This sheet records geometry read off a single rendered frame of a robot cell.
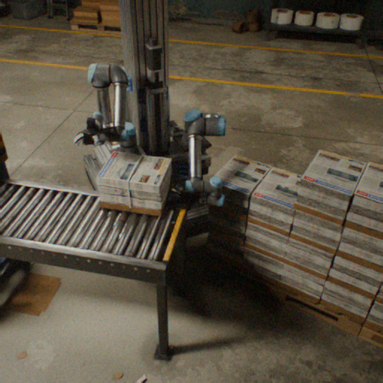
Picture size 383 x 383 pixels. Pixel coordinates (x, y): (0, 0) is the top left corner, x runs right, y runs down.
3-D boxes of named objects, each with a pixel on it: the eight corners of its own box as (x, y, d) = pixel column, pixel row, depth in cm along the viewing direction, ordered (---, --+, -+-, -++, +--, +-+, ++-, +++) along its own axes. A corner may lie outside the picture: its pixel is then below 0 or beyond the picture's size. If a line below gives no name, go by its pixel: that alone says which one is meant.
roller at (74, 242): (105, 202, 259) (105, 196, 256) (74, 255, 222) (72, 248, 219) (98, 201, 260) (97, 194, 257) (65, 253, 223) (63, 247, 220)
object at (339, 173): (319, 150, 254) (319, 149, 253) (366, 164, 243) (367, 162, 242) (299, 179, 229) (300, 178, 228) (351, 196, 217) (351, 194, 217)
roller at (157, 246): (176, 212, 252) (176, 206, 249) (155, 268, 215) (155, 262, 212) (167, 211, 253) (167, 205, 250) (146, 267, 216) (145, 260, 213)
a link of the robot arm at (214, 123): (200, 111, 303) (203, 117, 251) (220, 111, 304) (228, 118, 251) (200, 128, 307) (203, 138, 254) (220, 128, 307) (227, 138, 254)
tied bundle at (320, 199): (312, 178, 270) (319, 148, 256) (357, 192, 258) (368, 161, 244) (292, 209, 244) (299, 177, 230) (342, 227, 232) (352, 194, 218)
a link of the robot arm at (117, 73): (131, 68, 262) (129, 143, 258) (114, 68, 262) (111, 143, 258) (129, 61, 251) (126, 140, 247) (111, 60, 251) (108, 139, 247)
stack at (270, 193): (227, 237, 343) (235, 152, 293) (370, 297, 297) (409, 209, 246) (203, 267, 317) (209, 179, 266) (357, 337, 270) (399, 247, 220)
